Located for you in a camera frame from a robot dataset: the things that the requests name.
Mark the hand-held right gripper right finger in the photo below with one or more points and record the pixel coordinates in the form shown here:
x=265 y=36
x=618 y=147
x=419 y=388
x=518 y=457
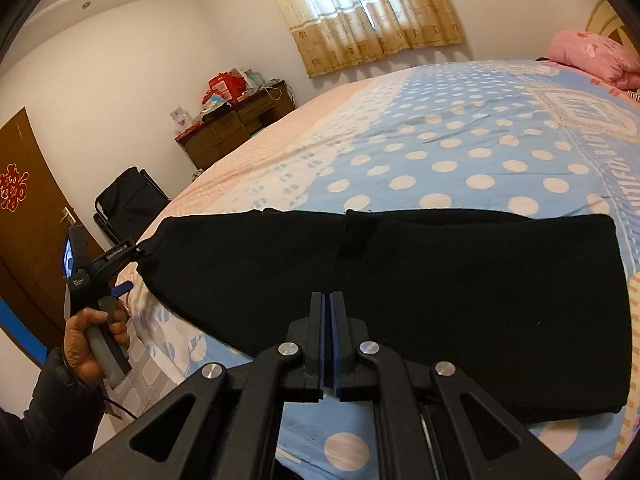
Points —
x=334 y=342

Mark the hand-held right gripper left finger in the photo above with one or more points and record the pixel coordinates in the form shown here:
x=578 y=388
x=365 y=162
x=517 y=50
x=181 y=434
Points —
x=316 y=332

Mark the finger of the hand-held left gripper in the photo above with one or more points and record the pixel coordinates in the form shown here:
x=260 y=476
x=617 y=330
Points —
x=122 y=289
x=140 y=251

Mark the black pants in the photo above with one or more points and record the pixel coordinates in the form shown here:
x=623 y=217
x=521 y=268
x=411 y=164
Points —
x=450 y=300

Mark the person's left forearm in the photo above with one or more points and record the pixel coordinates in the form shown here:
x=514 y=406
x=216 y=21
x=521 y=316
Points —
x=55 y=420

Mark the person's left hand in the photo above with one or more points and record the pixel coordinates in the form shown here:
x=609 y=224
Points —
x=80 y=345

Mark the black folding chair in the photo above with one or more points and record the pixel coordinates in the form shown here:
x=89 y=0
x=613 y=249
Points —
x=130 y=200

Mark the brown wooden door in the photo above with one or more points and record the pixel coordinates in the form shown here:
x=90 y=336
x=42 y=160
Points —
x=30 y=250

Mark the blue panel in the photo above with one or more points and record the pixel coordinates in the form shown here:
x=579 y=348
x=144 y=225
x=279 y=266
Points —
x=15 y=330

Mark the red paper door decoration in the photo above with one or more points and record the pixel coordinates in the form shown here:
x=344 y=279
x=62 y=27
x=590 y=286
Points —
x=12 y=187

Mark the white greeting card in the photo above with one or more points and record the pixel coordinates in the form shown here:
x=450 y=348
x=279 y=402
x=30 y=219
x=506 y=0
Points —
x=181 y=116

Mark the brown wooden desk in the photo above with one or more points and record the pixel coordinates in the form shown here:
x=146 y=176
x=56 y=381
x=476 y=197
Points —
x=225 y=135

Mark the red gift bag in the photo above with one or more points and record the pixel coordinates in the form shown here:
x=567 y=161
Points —
x=225 y=87

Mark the pale green gift bag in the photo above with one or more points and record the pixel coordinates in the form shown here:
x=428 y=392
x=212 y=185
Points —
x=254 y=80

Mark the polka dot bedsheet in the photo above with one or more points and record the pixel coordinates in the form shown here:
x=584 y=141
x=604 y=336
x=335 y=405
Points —
x=450 y=135

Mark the beige patterned window curtain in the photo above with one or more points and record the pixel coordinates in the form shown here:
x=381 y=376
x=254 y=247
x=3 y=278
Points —
x=360 y=20

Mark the pink floral pillow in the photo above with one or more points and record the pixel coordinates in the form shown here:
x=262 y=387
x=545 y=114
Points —
x=590 y=55

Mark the cream wooden headboard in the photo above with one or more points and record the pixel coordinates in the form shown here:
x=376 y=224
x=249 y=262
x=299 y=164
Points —
x=602 y=20

